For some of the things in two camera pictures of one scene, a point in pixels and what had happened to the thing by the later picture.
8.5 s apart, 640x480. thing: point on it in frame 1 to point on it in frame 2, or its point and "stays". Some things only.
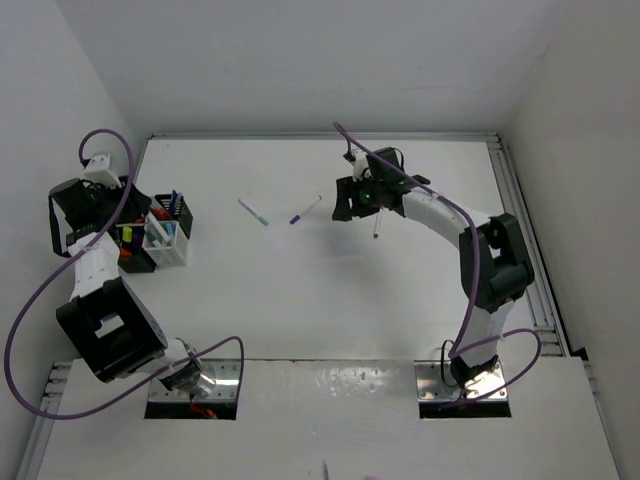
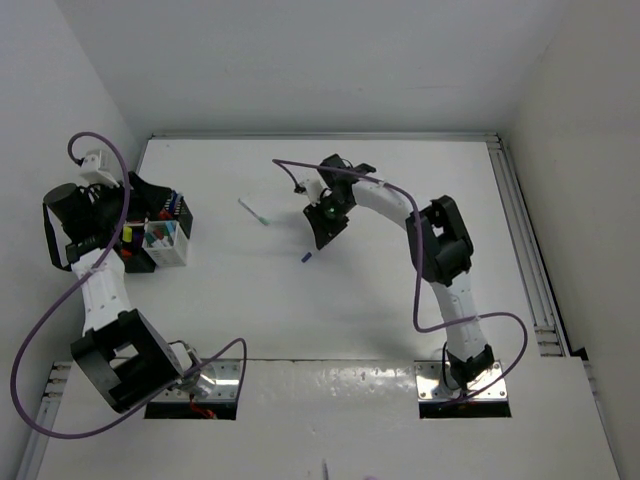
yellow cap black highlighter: [127, 233] stays
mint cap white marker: [260, 218] stays
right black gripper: [346, 187] to [324, 228]
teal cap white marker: [160, 231] to [149, 239]
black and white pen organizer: [159, 241] stays
